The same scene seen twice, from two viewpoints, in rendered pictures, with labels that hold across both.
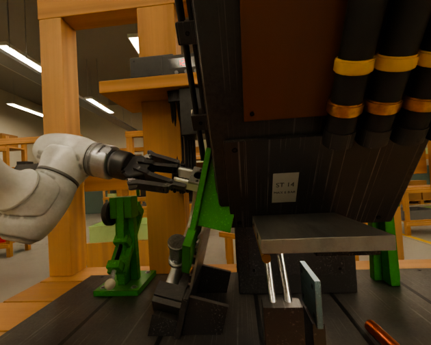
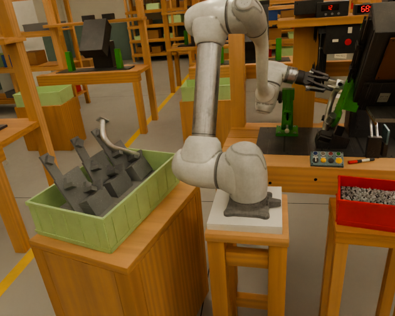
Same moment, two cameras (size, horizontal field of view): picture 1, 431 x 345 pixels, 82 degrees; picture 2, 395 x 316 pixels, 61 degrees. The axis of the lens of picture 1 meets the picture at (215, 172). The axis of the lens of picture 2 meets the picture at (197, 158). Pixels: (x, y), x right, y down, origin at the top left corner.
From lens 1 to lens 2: 139 cm
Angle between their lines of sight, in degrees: 28
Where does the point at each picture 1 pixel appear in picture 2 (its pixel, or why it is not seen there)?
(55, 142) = (271, 68)
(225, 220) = (354, 108)
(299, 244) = (386, 120)
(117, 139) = not seen: outside the picture
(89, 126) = not seen: outside the picture
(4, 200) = (265, 98)
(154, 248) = (294, 114)
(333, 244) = not seen: outside the picture
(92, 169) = (288, 80)
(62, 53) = not seen: outside the picture
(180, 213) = (312, 94)
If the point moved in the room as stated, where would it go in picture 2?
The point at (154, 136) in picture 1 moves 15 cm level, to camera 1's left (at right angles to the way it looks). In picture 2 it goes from (300, 48) to (274, 50)
